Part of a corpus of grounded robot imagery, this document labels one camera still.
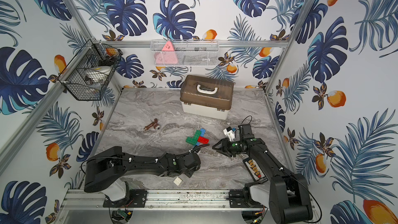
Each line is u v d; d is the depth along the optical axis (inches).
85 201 29.4
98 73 31.4
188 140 36.0
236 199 28.9
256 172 32.1
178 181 30.8
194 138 36.3
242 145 25.1
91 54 37.3
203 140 36.2
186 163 25.5
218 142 30.7
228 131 31.4
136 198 29.3
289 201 15.9
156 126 38.4
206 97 35.5
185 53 39.5
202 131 38.0
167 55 35.5
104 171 17.4
